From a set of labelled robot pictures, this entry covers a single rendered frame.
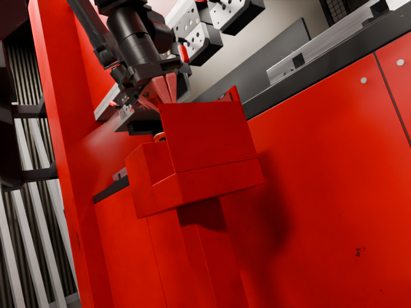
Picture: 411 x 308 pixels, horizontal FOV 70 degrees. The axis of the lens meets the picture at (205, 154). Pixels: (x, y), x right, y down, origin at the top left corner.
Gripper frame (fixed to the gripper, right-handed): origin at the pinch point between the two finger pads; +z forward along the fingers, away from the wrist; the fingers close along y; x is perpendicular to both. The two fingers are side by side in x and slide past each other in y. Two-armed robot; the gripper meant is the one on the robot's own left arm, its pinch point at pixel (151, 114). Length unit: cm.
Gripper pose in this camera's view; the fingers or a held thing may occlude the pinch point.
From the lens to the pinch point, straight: 108.0
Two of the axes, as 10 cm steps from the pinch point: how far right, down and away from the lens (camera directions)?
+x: -5.3, 5.6, -6.4
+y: -5.9, 2.9, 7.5
